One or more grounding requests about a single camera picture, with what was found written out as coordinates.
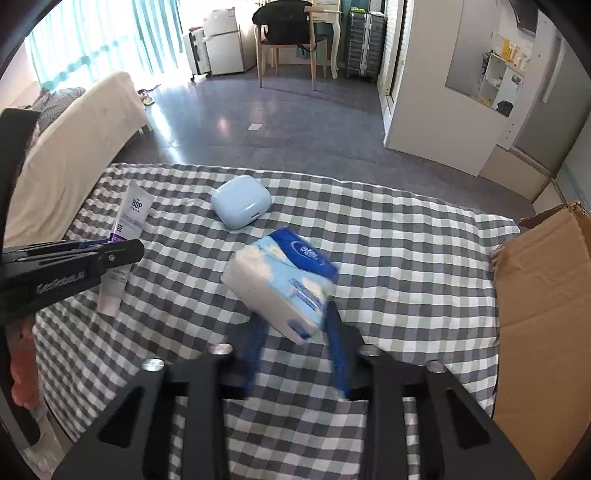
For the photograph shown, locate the white cream tube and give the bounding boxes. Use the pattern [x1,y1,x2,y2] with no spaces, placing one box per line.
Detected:
[97,182,154,316]

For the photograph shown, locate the white desk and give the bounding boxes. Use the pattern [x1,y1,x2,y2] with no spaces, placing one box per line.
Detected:
[303,0,346,80]

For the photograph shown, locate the wooden chair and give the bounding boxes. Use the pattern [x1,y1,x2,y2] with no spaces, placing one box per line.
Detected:
[253,8,332,91]

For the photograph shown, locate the grey suitcase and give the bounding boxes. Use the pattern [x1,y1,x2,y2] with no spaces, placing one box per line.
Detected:
[345,10,387,83]

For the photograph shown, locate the white mini fridge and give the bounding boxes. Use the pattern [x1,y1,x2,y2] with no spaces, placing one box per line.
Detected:
[204,8,245,76]

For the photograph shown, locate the checkered tablecloth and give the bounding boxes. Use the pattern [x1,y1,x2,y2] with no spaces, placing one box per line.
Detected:
[34,164,519,479]

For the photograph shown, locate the blue tissue pack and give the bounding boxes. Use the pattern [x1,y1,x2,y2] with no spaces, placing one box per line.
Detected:
[221,227,339,344]

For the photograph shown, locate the light blue earbuds case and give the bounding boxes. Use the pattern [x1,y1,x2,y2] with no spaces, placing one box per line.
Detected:
[211,175,271,230]

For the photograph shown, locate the brown cardboard box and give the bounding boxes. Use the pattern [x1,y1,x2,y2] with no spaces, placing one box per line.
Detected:
[492,202,590,479]

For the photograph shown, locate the black backpack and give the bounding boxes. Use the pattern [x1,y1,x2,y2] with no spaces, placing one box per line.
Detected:
[252,0,311,46]

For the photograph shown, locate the white partition cabinet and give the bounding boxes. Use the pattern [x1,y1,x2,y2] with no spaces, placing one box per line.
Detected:
[385,1,557,176]

